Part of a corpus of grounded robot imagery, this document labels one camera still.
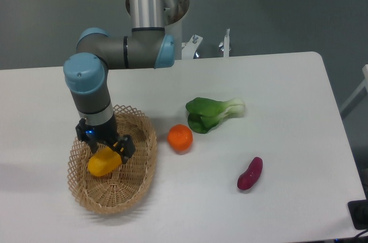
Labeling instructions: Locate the black device at edge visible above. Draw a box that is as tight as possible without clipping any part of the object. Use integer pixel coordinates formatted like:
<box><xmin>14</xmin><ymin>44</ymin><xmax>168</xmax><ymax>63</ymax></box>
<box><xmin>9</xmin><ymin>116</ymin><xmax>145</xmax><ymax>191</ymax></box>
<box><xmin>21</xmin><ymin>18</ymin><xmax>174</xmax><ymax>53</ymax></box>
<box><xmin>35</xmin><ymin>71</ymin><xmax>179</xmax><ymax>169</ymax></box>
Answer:
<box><xmin>347</xmin><ymin>199</ymin><xmax>367</xmax><ymax>230</ymax></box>

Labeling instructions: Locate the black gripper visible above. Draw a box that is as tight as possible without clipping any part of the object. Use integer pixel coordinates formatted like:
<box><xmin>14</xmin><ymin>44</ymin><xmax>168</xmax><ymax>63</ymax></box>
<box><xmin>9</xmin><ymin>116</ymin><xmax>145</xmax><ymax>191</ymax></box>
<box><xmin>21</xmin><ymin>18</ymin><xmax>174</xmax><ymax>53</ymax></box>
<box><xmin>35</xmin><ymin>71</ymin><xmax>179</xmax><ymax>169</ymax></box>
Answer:
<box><xmin>75</xmin><ymin>115</ymin><xmax>136</xmax><ymax>164</ymax></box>

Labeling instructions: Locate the yellow mango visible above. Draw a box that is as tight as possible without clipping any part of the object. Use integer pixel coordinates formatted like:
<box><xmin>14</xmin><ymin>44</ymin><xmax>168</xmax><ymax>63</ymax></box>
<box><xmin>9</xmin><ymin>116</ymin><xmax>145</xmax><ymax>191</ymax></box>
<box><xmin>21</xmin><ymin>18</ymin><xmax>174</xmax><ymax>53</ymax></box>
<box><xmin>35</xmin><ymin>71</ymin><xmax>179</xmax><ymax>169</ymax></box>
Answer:
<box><xmin>87</xmin><ymin>147</ymin><xmax>122</xmax><ymax>177</ymax></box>

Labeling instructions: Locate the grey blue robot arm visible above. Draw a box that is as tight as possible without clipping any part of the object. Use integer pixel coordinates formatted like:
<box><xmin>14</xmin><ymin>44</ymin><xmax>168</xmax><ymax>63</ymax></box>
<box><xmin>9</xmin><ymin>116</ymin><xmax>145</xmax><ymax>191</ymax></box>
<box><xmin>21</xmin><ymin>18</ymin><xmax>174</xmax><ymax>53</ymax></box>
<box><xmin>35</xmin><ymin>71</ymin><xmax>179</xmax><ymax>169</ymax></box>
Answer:
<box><xmin>63</xmin><ymin>0</ymin><xmax>175</xmax><ymax>163</ymax></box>

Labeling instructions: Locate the purple sweet potato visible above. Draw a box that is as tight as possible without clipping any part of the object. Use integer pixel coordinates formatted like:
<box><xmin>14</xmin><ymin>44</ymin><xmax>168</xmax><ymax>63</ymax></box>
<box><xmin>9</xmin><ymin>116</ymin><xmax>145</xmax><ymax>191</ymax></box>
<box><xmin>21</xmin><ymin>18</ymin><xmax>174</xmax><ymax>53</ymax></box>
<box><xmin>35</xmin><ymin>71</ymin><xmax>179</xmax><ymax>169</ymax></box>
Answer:
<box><xmin>237</xmin><ymin>157</ymin><xmax>263</xmax><ymax>191</ymax></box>

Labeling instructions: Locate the white frame at right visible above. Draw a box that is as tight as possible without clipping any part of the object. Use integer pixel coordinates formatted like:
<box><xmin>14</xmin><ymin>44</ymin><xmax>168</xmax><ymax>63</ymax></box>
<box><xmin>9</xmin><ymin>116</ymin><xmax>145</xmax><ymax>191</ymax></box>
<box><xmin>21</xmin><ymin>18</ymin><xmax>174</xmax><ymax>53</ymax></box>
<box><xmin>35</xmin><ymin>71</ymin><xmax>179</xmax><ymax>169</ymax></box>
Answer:
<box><xmin>339</xmin><ymin>64</ymin><xmax>367</xmax><ymax>119</ymax></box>

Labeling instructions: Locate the woven wicker basket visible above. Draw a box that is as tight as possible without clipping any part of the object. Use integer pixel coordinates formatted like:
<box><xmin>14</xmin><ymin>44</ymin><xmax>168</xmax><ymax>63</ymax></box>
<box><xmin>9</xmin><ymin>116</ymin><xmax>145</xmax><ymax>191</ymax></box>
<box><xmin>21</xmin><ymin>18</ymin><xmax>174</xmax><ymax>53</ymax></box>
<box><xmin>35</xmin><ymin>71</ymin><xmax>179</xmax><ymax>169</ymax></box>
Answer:
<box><xmin>67</xmin><ymin>105</ymin><xmax>157</xmax><ymax>214</ymax></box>

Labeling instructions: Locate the green bok choy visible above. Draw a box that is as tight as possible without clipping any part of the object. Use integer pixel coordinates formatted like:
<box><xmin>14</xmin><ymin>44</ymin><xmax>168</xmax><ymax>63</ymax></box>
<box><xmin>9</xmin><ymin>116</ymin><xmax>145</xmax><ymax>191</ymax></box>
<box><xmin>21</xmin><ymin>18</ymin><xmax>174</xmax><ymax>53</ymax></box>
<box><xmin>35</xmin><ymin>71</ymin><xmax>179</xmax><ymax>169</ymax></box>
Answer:
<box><xmin>185</xmin><ymin>97</ymin><xmax>246</xmax><ymax>134</ymax></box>

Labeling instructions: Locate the orange fruit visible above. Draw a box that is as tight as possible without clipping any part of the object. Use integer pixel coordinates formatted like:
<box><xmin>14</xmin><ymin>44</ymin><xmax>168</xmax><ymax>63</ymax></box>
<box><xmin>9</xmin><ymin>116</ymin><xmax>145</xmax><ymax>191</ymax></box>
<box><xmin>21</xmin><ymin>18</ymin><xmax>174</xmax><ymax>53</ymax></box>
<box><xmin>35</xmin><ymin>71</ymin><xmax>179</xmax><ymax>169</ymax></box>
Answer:
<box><xmin>167</xmin><ymin>124</ymin><xmax>193</xmax><ymax>153</ymax></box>

